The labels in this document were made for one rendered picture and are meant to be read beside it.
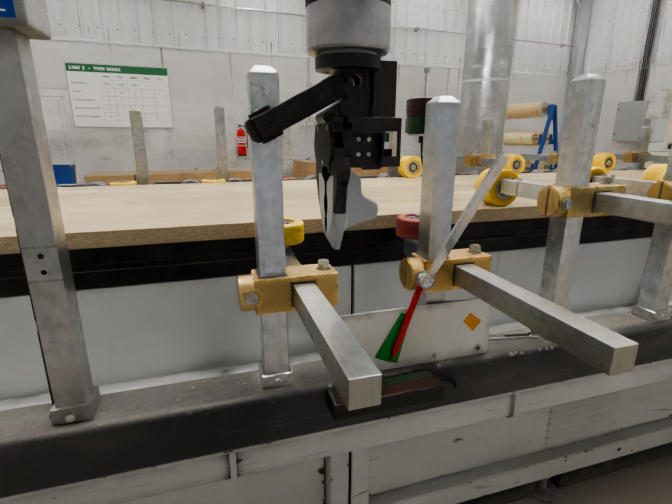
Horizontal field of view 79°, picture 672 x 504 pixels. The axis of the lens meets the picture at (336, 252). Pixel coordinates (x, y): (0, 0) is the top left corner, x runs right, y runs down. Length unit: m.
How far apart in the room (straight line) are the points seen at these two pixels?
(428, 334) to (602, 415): 0.95
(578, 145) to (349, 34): 0.44
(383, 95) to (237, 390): 0.44
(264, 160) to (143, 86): 7.14
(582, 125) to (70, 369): 0.79
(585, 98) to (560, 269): 0.27
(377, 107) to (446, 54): 9.12
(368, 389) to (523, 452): 1.07
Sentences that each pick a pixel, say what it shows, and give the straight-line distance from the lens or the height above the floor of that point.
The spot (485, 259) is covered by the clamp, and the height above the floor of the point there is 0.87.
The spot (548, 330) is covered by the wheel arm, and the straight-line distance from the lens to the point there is 0.52.
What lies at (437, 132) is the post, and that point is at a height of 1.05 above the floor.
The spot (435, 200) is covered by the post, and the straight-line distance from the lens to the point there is 0.61.
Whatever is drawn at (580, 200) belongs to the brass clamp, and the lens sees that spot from 0.77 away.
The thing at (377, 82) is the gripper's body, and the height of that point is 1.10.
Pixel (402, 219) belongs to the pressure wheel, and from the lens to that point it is 0.74.
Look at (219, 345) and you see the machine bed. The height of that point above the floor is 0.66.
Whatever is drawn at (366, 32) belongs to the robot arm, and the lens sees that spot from 0.45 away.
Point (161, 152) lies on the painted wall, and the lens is 7.63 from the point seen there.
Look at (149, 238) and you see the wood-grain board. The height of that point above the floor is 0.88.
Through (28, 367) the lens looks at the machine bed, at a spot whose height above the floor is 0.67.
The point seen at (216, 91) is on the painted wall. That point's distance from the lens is 7.71.
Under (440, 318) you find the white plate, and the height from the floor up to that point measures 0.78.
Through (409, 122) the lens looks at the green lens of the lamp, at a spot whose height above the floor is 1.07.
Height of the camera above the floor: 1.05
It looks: 16 degrees down
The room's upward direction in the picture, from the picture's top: straight up
